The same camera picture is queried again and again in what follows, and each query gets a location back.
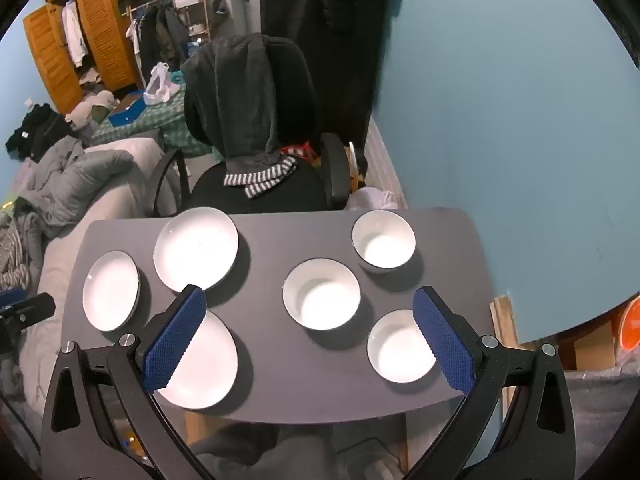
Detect black office chair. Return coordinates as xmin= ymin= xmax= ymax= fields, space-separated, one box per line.
xmin=150 ymin=35 xmax=351 ymax=218

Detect pile of light clothes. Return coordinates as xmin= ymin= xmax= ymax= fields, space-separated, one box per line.
xmin=65 ymin=91 xmax=121 ymax=128

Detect blue box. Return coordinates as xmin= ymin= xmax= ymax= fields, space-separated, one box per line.
xmin=108 ymin=91 xmax=147 ymax=128

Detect wooden wardrobe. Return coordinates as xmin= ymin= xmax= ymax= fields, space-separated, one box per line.
xmin=22 ymin=0 xmax=146 ymax=113

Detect grey white striped cloth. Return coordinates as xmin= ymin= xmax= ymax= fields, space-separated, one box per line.
xmin=223 ymin=156 xmax=298 ymax=200

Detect pile of black clothes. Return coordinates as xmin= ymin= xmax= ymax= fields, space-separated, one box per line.
xmin=5 ymin=102 xmax=76 ymax=163

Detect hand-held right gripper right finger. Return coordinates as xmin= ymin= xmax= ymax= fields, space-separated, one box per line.
xmin=400 ymin=285 xmax=576 ymax=480

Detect green checkered cloth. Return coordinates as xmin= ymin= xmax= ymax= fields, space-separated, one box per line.
xmin=90 ymin=72 xmax=213 ymax=158

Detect wooden shelf rack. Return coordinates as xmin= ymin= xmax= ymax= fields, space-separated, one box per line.
xmin=170 ymin=0 xmax=211 ymax=43

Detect small white plate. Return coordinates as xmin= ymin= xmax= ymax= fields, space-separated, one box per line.
xmin=82 ymin=251 xmax=141 ymax=332

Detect white hanging shirt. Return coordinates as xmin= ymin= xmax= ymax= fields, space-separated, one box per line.
xmin=62 ymin=0 xmax=88 ymax=66

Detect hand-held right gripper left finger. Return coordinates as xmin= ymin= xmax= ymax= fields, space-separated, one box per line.
xmin=41 ymin=284 xmax=221 ymax=480

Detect dark hanging clothes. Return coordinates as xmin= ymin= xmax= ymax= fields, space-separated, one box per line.
xmin=125 ymin=0 xmax=188 ymax=81

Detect orange plastic object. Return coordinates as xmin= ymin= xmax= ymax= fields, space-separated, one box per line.
xmin=620 ymin=295 xmax=640 ymax=351

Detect grey jacket on bed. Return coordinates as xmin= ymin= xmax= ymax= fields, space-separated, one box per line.
xmin=12 ymin=135 xmax=136 ymax=226

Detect black hanging coat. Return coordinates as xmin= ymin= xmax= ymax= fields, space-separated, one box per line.
xmin=260 ymin=0 xmax=401 ymax=141

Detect white bowl black rim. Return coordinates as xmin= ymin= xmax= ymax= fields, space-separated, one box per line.
xmin=282 ymin=258 xmax=362 ymax=332
xmin=366 ymin=309 xmax=441 ymax=385
xmin=351 ymin=210 xmax=417 ymax=275

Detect white plastic bag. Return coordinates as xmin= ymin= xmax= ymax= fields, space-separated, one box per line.
xmin=143 ymin=62 xmax=182 ymax=107

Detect white crumpled cloth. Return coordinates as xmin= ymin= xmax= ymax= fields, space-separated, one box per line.
xmin=345 ymin=186 xmax=401 ymax=211

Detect wooden plank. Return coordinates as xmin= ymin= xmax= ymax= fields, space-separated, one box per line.
xmin=492 ymin=295 xmax=523 ymax=346

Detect grey hoodie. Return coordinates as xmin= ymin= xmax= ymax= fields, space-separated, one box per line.
xmin=181 ymin=33 xmax=288 ymax=173

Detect white plate black rim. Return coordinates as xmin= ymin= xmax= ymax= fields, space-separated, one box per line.
xmin=155 ymin=309 xmax=239 ymax=411
xmin=153 ymin=207 xmax=240 ymax=293

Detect black white striped blanket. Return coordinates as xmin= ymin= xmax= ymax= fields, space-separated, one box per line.
xmin=0 ymin=210 xmax=48 ymax=291

